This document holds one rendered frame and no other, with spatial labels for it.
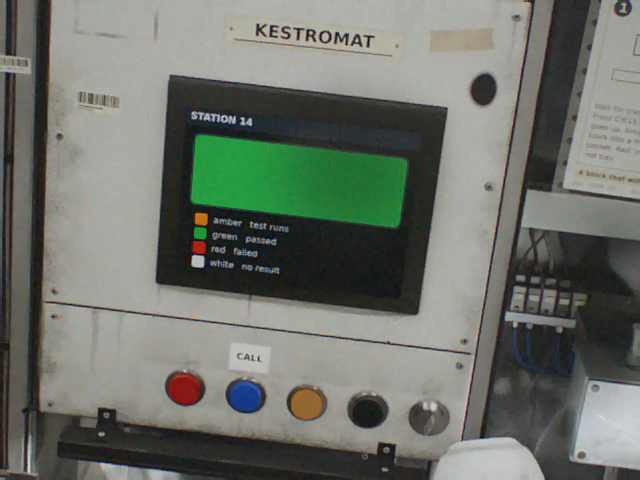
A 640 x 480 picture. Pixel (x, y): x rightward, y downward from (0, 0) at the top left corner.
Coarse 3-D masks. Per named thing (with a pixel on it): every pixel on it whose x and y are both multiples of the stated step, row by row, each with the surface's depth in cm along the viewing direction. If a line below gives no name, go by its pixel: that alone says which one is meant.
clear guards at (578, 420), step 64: (576, 0) 113; (576, 64) 115; (576, 128) 117; (576, 192) 119; (512, 256) 122; (576, 256) 122; (512, 320) 124; (576, 320) 124; (512, 384) 127; (576, 384) 126; (320, 448) 131; (576, 448) 129
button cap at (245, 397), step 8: (240, 384) 127; (248, 384) 127; (232, 392) 127; (240, 392) 127; (248, 392) 127; (256, 392) 126; (232, 400) 127; (240, 400) 127; (248, 400) 127; (256, 400) 127; (240, 408) 127; (248, 408) 127
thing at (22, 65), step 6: (0, 60) 118; (6, 60) 118; (12, 60) 118; (18, 60) 118; (24, 60) 118; (30, 60) 118; (0, 66) 118; (6, 66) 118; (12, 66) 118; (18, 66) 118; (24, 66) 118; (30, 66) 118; (12, 72) 119; (18, 72) 119; (24, 72) 119; (30, 72) 118
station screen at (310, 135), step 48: (192, 144) 117; (288, 144) 116; (336, 144) 116; (384, 144) 115; (192, 192) 118; (192, 240) 120; (240, 240) 120; (288, 240) 119; (336, 240) 119; (384, 240) 119; (336, 288) 121; (384, 288) 120
